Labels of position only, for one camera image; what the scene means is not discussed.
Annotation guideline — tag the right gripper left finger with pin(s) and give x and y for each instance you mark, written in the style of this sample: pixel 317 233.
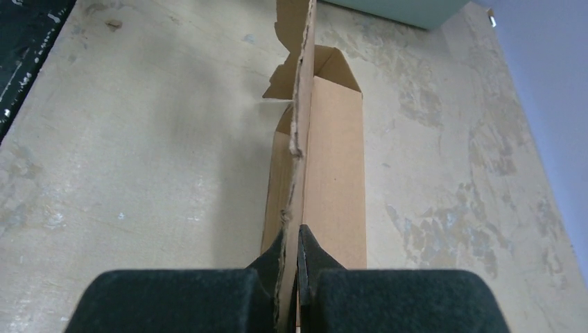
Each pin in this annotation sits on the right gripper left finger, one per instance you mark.
pixel 183 300

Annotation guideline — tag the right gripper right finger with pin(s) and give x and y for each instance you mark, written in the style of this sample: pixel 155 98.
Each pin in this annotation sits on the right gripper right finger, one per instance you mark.
pixel 335 299

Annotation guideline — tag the brown cardboard box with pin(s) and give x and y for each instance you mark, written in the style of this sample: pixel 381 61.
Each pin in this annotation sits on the brown cardboard box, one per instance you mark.
pixel 317 171

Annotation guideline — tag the clear plastic storage bin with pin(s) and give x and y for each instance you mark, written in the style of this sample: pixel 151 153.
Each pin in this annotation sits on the clear plastic storage bin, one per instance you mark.
pixel 425 14

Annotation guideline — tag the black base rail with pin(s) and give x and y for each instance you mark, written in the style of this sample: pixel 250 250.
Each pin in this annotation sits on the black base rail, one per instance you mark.
pixel 29 30

